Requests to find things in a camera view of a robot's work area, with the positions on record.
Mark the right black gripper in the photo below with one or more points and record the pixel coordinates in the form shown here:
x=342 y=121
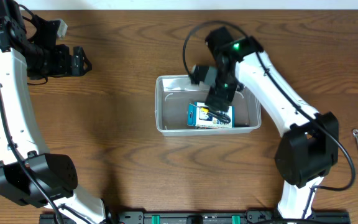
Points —
x=214 y=94

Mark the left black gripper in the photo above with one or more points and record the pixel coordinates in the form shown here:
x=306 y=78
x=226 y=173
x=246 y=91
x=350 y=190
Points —
x=74 y=61

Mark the black yellow screwdriver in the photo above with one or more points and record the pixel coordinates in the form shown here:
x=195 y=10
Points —
x=215 y=114

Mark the blue white cardboard box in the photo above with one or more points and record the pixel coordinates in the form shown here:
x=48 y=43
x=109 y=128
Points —
x=198 y=119

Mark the small black-handled claw hammer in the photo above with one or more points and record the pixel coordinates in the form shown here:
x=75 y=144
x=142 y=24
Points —
x=241 y=125

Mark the clear plastic storage container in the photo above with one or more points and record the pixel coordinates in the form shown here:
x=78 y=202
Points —
x=173 y=93

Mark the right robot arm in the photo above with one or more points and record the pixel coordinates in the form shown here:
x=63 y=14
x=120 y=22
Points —
x=308 y=147

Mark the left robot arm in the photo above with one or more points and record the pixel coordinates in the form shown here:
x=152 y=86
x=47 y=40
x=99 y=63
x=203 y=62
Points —
x=29 y=173

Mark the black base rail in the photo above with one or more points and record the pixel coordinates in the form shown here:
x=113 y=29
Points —
x=250 y=216

